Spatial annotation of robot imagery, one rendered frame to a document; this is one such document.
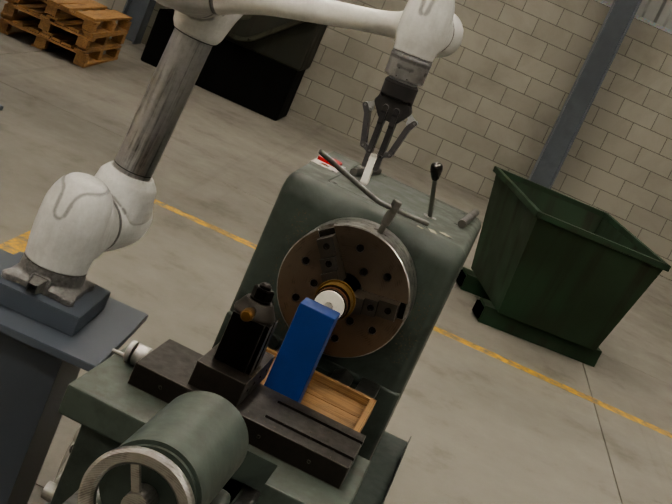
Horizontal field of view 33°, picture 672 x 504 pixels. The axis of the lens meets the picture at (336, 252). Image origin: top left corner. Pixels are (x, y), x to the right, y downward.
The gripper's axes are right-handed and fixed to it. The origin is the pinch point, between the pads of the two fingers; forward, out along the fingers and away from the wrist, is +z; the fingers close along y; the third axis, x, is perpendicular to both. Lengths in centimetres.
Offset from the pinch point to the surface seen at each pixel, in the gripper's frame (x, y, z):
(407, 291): 8.5, 17.1, 24.1
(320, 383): 0, 7, 50
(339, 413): -11, 14, 50
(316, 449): -54, 16, 42
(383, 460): 62, 25, 85
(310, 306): -23.0, 1.8, 27.3
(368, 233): 8.4, 4.0, 15.1
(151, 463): -121, 4, 25
